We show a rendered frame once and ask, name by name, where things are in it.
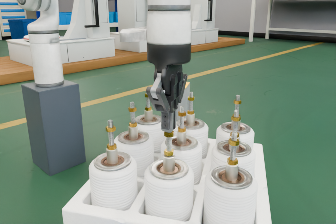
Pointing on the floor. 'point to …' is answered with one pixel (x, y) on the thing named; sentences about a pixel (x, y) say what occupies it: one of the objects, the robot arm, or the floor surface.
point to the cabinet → (15, 13)
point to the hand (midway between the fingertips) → (169, 120)
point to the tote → (19, 27)
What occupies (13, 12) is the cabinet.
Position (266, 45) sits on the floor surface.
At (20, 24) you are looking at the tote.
